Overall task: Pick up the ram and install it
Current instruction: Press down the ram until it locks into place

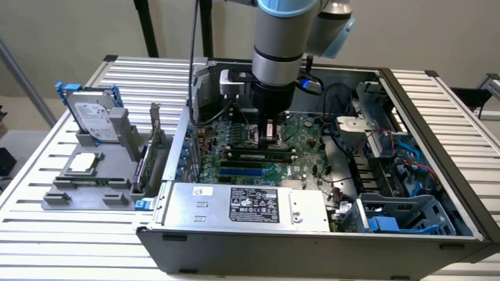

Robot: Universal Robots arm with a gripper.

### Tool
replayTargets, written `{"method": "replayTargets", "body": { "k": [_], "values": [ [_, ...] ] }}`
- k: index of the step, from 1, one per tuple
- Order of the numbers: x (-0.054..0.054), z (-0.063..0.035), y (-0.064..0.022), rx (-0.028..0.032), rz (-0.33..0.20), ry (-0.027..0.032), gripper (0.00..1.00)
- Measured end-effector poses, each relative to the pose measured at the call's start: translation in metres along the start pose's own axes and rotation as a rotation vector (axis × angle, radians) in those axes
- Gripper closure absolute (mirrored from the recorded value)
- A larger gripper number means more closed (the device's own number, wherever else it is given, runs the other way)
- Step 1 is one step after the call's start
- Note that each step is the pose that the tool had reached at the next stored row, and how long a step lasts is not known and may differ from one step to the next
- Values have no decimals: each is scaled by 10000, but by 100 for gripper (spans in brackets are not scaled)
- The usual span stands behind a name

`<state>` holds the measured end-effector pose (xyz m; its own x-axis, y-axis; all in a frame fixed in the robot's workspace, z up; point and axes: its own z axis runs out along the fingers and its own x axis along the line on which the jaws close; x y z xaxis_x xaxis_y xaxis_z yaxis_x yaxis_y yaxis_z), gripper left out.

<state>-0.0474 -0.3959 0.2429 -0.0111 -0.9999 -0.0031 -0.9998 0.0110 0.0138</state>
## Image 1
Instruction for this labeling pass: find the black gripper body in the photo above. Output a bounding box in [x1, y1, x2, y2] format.
[249, 83, 297, 117]

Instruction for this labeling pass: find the RAM stick in slot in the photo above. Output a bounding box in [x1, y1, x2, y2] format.
[225, 147, 297, 163]

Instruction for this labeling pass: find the RAM stick green board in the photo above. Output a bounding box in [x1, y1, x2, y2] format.
[57, 175, 129, 186]

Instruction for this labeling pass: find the CPU socket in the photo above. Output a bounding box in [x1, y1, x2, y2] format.
[240, 121, 293, 148]

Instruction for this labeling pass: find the green motherboard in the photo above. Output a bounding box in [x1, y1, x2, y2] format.
[185, 110, 334, 191]

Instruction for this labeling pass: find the blue expansion slot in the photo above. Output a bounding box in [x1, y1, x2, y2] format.
[218, 167, 264, 179]

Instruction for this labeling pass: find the black stand leg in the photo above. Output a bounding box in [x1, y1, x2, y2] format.
[197, 0, 214, 58]
[133, 0, 160, 58]

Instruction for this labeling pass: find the silver power supply unit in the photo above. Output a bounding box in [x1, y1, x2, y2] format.
[161, 182, 332, 234]

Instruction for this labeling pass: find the upright expansion card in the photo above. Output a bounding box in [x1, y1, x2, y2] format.
[130, 102, 166, 194]

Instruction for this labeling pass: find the blue disk bay latch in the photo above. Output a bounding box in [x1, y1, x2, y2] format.
[369, 215, 400, 234]

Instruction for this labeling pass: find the grey disk bay cage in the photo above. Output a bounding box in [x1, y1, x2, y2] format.
[356, 192, 457, 236]

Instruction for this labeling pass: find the black open PC case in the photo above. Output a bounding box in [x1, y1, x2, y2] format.
[134, 57, 493, 275]

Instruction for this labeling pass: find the silver CPU chip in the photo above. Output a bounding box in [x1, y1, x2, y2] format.
[62, 152, 105, 177]

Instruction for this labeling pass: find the black box behind table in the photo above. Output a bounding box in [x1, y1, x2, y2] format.
[448, 87, 492, 111]

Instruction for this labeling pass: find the grey parts rack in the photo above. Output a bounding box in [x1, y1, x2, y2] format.
[40, 107, 174, 211]

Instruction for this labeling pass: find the grey metal pole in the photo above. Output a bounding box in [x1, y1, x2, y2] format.
[0, 37, 57, 127]

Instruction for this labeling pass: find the black object beside table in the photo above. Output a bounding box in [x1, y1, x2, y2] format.
[0, 147, 17, 177]

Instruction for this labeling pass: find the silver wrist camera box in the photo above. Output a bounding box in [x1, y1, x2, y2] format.
[218, 69, 252, 96]

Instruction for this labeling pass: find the black camera cable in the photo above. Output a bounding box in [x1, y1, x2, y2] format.
[193, 94, 238, 126]

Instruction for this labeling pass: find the black looped wire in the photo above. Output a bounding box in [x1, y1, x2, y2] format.
[321, 83, 356, 124]

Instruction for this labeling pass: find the silver metal drive bracket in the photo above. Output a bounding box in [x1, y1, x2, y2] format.
[334, 81, 412, 159]

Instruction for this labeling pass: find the long black hanging cable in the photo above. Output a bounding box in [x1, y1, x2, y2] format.
[188, 0, 201, 124]

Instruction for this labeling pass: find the blue flat wire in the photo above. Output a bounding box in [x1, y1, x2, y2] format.
[389, 139, 429, 196]

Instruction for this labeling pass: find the red wire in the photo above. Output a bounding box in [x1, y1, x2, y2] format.
[413, 163, 441, 188]

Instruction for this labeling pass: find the hard disk blue frame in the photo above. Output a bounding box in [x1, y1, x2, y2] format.
[56, 82, 125, 145]

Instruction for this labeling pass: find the aluminium frame rail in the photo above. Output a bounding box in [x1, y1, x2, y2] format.
[472, 73, 500, 120]

